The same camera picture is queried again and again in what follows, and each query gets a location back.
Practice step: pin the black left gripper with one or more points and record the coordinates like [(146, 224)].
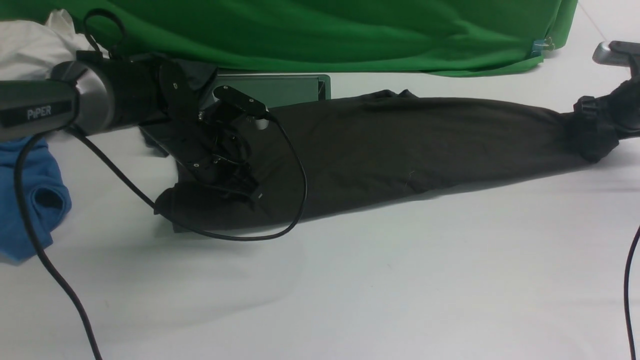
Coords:
[(227, 170)]

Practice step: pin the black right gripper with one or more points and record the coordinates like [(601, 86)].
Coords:
[(600, 123)]

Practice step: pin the gray long-sleeved shirt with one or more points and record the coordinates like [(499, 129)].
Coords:
[(371, 149)]

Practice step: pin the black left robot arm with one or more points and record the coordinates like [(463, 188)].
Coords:
[(88, 96)]

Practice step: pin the blue binder clip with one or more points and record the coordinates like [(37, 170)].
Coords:
[(541, 46)]

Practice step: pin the green flat tray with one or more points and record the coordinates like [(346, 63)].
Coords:
[(275, 90)]

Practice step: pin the dark teal crumpled garment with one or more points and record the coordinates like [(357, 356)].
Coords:
[(182, 87)]

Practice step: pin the green backdrop cloth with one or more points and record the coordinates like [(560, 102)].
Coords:
[(454, 38)]

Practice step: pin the blue crumpled garment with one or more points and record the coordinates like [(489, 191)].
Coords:
[(47, 199)]

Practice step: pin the white crumpled garment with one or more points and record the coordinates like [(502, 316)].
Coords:
[(29, 50)]

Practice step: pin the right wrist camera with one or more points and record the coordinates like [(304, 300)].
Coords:
[(623, 54)]

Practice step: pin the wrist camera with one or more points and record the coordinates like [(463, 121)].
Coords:
[(230, 104), (623, 54)]

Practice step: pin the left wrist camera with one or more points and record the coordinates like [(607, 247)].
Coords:
[(230, 104)]

